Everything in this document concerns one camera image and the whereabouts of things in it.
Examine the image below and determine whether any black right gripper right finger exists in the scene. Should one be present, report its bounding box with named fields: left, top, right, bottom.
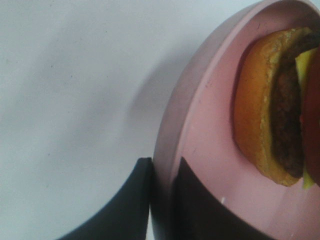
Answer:
left=172, top=158, right=270, bottom=240

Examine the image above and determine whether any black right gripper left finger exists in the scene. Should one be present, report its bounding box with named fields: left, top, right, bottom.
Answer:
left=61, top=157, right=152, bottom=240

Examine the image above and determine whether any pink round plate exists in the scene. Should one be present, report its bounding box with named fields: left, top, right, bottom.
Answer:
left=151, top=0, right=320, bottom=240

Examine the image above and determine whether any burger with lettuce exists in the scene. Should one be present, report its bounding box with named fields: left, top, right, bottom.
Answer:
left=233, top=27, right=320, bottom=189

